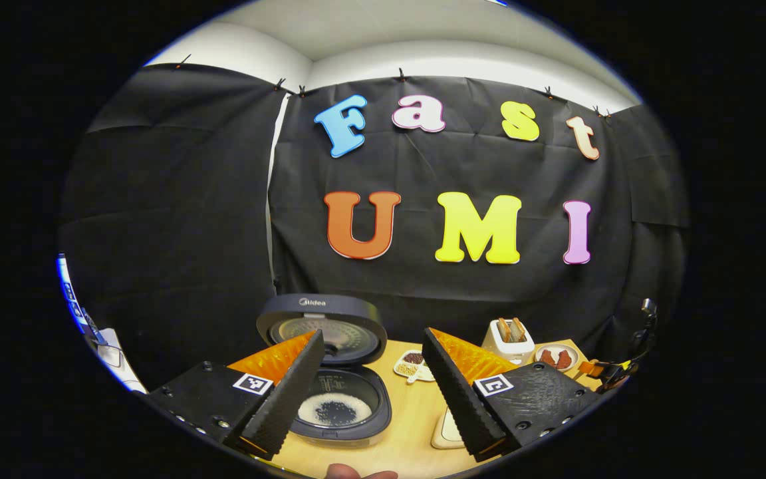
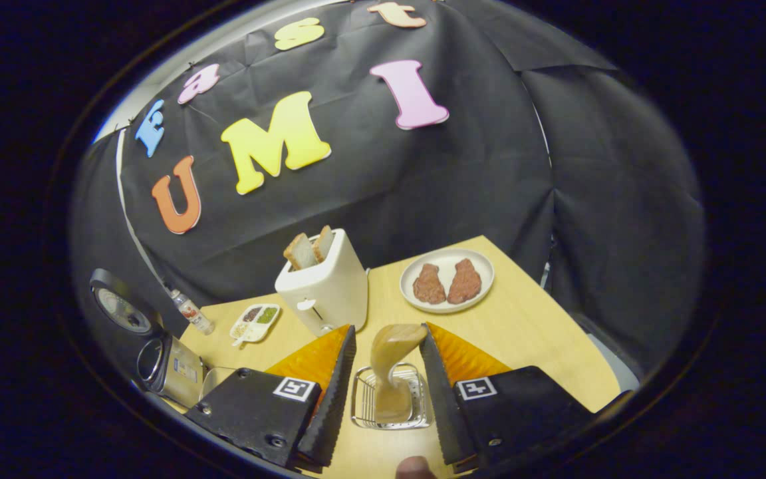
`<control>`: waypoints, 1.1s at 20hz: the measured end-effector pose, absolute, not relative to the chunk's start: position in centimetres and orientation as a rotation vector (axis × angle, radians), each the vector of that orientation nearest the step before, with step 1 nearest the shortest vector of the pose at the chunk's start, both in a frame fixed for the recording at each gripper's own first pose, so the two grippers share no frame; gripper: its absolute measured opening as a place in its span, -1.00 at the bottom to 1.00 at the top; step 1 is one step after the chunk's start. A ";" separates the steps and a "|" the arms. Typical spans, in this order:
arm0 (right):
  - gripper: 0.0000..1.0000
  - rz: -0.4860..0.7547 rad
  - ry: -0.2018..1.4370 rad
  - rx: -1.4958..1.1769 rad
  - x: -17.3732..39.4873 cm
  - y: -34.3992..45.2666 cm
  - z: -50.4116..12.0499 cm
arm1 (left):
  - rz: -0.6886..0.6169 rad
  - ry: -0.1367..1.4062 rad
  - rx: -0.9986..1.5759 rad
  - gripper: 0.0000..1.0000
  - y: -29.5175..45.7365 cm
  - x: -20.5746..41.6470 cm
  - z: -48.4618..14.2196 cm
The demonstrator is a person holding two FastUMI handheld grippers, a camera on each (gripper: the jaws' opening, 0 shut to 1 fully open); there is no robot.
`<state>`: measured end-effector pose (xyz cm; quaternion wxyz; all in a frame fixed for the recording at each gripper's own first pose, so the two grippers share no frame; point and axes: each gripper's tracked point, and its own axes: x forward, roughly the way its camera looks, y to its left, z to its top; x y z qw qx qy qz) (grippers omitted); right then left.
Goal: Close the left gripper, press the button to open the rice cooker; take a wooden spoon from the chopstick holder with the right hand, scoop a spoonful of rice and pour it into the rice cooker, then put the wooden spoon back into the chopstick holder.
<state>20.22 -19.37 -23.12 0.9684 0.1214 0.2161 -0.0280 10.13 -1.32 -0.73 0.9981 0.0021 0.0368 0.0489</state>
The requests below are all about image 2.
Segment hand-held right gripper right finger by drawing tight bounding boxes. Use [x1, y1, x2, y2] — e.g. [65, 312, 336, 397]
[418, 323, 596, 470]

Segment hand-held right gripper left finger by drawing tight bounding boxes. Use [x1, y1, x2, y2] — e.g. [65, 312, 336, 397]
[202, 324, 357, 470]

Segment metal wire chopstick holder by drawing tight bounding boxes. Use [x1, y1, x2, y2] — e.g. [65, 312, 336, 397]
[351, 363, 432, 430]

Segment wooden spoon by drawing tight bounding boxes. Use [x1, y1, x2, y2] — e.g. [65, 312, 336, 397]
[370, 324, 428, 423]

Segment dark grey rice cooker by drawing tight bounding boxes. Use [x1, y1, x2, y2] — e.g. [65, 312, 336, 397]
[88, 268, 207, 408]

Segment white toaster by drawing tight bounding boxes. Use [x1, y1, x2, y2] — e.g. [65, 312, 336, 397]
[275, 228, 369, 337]

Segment white divided spice dish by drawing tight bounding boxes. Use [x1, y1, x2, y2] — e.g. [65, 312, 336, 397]
[229, 303, 282, 347]

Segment brown meat piece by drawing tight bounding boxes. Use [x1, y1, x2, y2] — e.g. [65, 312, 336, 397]
[412, 263, 447, 305]
[447, 258, 483, 305]

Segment white round plate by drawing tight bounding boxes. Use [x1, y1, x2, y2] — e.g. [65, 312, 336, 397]
[400, 248, 495, 314]

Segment toast bread slice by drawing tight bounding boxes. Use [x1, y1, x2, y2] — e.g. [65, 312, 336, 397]
[312, 225, 334, 262]
[283, 233, 317, 271]

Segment small clear red-label bottle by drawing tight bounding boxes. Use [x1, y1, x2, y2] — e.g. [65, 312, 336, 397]
[169, 287, 215, 335]

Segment black backdrop cloth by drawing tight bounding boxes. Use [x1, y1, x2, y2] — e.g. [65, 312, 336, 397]
[67, 0, 706, 373]

